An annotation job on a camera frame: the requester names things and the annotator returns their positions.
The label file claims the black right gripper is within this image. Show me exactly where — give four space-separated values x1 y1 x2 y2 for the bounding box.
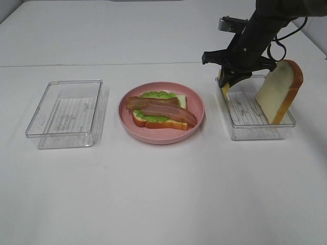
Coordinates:
202 25 276 88

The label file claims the yellow cheese slice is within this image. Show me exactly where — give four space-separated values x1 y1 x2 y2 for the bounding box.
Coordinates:
217 69 230 101

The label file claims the reddish bacon strip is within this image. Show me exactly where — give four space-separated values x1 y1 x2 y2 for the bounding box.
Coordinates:
141 102 198 127

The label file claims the toast bread slice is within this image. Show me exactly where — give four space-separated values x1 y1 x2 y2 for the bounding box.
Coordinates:
255 60 303 124
131 94 189 131

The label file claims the green lettuce leaf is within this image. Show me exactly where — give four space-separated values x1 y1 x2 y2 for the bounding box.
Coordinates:
133 91 181 123

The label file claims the brown bacon strip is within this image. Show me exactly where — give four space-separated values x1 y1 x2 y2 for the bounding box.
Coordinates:
125 96 180 110

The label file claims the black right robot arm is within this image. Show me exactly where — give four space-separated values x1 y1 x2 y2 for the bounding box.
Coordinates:
202 1 326 88

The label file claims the right clear plastic tray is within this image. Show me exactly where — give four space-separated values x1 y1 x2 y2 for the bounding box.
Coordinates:
216 75 296 140

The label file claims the clear plastic tray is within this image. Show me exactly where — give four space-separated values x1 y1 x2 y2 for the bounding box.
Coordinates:
25 80 105 150
216 75 296 140

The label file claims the pink round plate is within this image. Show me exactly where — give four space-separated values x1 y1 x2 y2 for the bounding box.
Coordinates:
118 82 205 144

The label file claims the left clear plastic tray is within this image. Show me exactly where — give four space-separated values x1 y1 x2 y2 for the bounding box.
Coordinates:
25 80 105 150

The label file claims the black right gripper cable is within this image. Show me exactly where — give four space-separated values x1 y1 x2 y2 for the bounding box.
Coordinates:
267 16 309 62

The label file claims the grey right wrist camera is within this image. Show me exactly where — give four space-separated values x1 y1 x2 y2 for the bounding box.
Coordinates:
218 16 249 33

